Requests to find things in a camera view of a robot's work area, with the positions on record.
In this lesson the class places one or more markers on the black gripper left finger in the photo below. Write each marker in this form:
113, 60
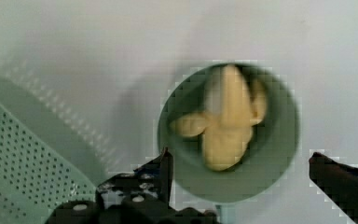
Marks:
139, 197

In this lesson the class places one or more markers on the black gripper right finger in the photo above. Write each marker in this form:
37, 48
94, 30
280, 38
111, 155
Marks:
338, 181

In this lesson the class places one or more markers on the green perforated colander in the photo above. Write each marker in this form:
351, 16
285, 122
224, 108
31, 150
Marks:
43, 163

